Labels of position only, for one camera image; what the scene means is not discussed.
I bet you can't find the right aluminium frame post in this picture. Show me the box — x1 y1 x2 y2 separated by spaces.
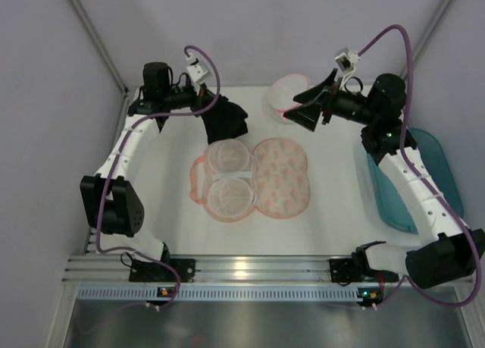
393 0 456 65

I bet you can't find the left aluminium frame post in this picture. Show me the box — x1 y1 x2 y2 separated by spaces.
56 0 132 95

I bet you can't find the slotted white cable duct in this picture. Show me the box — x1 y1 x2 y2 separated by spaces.
77 285 382 303

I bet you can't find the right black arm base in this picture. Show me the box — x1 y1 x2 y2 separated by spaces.
329 258 380 285

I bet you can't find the aluminium frame post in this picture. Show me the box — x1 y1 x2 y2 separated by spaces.
56 0 132 95
393 0 456 65

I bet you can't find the black garment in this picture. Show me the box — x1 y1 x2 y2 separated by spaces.
202 96 249 145

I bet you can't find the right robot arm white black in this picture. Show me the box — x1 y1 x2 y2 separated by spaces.
283 71 484 290

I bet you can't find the teal plastic basin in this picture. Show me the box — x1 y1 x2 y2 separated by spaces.
367 128 464 234

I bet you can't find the white mesh laundry bag pink trim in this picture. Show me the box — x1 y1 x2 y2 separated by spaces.
263 74 311 124

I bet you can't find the aluminium front rail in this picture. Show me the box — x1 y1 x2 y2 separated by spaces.
60 254 474 287

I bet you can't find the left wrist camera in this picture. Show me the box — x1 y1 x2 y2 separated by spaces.
186 54 211 86

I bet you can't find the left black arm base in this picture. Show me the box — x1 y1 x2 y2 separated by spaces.
123 258 196 283

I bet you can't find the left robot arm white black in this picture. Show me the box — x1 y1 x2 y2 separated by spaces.
80 56 224 267

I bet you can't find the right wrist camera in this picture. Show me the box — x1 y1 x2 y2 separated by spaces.
334 48 360 84

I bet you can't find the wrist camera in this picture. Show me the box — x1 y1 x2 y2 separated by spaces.
186 54 211 86
334 48 360 84

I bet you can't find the orange patterned bra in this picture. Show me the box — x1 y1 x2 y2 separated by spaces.
189 138 311 222

